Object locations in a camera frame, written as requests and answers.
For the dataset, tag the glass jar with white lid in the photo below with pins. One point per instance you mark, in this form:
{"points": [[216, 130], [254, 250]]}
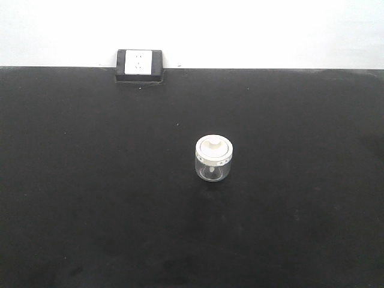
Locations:
{"points": [[213, 157]]}

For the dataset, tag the black white wall socket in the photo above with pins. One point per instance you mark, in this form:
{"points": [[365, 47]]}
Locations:
{"points": [[139, 66]]}

